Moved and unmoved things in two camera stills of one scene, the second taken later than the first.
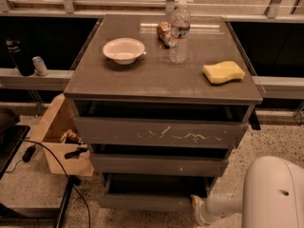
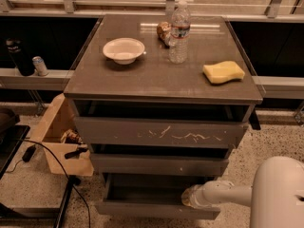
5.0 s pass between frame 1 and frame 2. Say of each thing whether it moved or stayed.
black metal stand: stayed
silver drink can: stayed
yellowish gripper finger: moved
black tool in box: stayed
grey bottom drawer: moved
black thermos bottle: stayed
